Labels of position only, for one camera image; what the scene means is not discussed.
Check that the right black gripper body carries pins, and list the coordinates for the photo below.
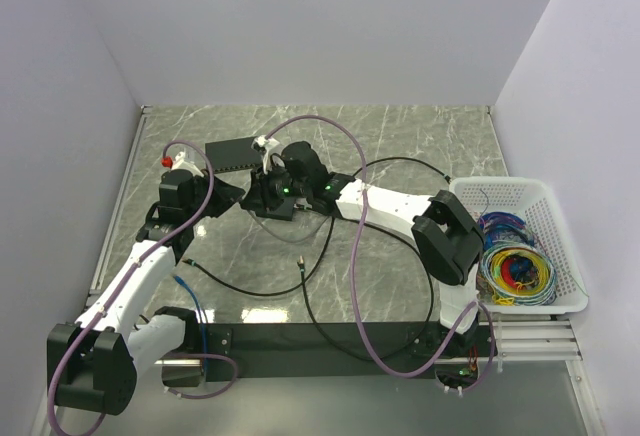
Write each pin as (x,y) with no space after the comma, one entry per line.
(278,186)

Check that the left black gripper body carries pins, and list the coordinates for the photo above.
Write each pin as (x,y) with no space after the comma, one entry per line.
(201,187)

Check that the black network switch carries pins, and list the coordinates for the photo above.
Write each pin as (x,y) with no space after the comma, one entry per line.
(285,212)
(233,155)

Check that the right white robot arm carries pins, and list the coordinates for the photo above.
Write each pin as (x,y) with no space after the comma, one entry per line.
(448,238)

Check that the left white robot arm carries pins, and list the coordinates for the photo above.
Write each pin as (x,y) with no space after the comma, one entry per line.
(94,363)

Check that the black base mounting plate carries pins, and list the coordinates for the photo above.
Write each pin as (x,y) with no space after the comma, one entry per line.
(270,350)

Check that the white plastic basket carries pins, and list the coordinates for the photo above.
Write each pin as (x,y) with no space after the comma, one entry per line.
(527,266)

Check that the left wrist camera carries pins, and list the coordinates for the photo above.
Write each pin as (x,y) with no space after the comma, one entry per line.
(185,159)

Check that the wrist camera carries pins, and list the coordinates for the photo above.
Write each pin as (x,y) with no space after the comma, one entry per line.
(185,159)
(267,148)

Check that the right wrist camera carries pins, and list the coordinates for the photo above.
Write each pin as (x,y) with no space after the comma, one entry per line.
(267,148)

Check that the aluminium rail frame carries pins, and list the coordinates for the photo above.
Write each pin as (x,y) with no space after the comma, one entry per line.
(510,341)

